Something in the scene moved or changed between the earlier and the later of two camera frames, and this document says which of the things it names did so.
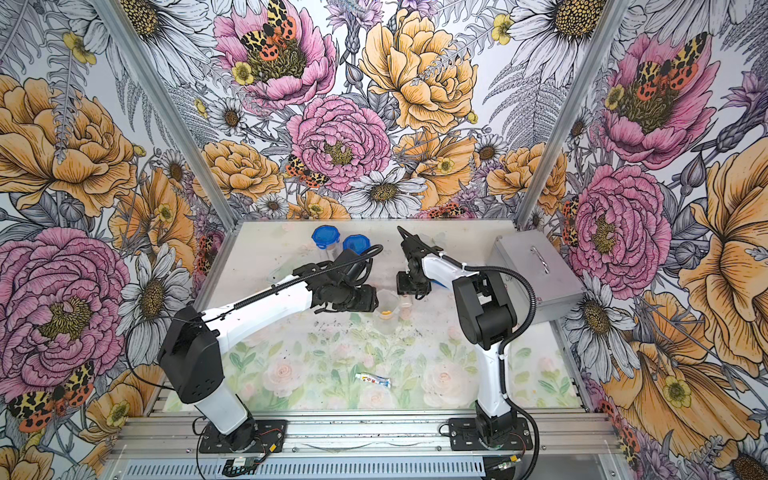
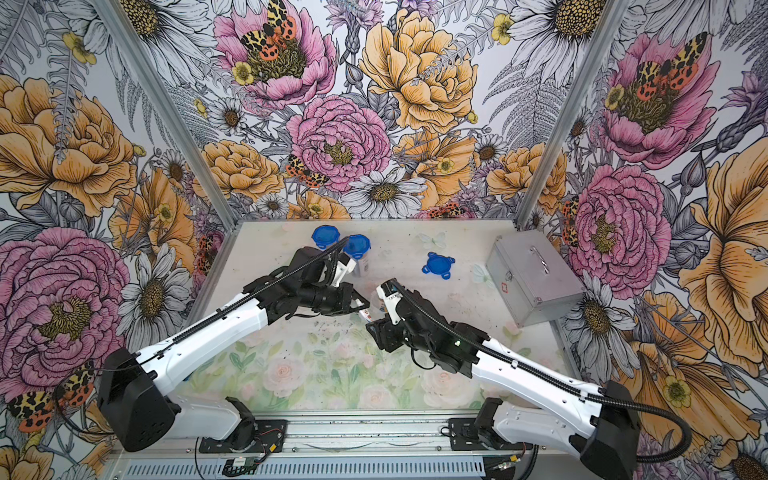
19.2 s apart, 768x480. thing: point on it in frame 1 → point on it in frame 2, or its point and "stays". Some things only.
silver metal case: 555,285 stays
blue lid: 359,242 stays
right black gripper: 403,286 → 385,329
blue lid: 322,235 stays
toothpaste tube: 372,378 → 365,314
